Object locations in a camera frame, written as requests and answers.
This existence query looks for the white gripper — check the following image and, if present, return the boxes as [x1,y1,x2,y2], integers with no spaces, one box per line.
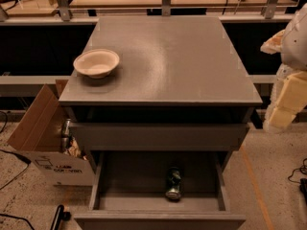
[260,30,307,133]

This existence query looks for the green soda can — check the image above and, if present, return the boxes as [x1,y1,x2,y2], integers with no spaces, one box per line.
[165,167,181,200]

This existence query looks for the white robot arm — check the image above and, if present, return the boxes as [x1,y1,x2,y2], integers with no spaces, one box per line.
[260,4,307,133]

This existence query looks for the grey drawer cabinet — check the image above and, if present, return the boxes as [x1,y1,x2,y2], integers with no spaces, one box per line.
[59,15,264,230]

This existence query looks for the open middle drawer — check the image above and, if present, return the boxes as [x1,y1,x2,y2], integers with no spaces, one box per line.
[75,151,246,230]

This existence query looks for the closed top drawer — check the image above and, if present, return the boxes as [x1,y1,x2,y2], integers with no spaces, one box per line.
[70,123,249,151]

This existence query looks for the cans in cardboard box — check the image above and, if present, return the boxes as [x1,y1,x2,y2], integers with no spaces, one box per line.
[61,119,87,160]

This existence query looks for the cardboard box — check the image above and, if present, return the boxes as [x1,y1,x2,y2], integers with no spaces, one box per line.
[8,85,94,186]

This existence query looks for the black floor cable right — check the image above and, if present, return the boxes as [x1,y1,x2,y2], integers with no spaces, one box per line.
[287,157,307,206]

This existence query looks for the black floor cable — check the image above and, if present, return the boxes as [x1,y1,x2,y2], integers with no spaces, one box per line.
[287,157,307,206]
[0,110,32,191]

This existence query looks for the black handle object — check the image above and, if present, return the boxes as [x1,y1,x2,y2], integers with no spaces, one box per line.
[50,205,71,230]

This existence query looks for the black floor cable left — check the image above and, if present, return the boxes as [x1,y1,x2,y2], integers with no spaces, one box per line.
[0,110,32,191]

